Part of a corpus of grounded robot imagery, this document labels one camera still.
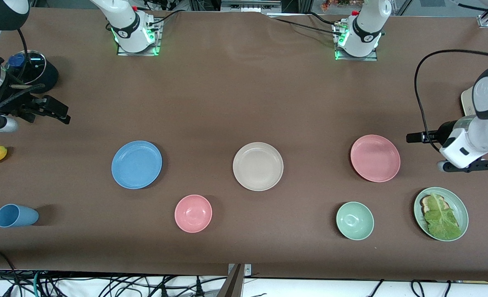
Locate pink shallow bowl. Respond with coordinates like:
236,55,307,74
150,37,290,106
350,134,401,183

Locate blue shallow bowl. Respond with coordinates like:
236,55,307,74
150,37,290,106
111,141,163,190

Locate cream toaster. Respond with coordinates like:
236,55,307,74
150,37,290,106
461,85,482,118

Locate glass lid with blue knob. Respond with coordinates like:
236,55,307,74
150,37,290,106
4,50,46,85

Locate toasted bread slice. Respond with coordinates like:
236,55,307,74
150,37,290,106
420,195,449,215

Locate green plate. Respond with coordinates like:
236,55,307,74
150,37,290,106
413,187,469,242

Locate green lettuce leaf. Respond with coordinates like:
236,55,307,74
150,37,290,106
424,192,462,240

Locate small green bowl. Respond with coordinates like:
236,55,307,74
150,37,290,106
336,201,374,240

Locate blue cup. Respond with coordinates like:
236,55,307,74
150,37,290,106
0,204,39,228

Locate orange artificial flowers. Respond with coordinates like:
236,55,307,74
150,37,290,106
320,0,352,11

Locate beige shallow bowl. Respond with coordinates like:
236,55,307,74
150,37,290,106
232,142,284,192

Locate small pink bowl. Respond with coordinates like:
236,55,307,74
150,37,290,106
174,194,213,233

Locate grey metal box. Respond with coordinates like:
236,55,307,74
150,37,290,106
220,0,282,13

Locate grey metal strut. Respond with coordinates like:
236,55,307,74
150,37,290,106
217,264,244,297

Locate black pot with blue handle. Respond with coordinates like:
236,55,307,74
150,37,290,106
4,50,59,94

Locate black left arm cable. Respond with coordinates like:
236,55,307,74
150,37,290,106
414,49,488,153

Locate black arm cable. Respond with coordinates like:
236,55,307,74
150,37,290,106
414,49,488,153
16,28,27,85

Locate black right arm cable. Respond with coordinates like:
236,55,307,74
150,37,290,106
16,28,27,85

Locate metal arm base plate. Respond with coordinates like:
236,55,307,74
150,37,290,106
335,25,379,61
117,19,162,56

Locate black base cable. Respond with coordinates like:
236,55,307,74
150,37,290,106
145,9,182,31
268,16,343,37

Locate small metal bracket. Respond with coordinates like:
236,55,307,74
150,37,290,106
227,263,252,276

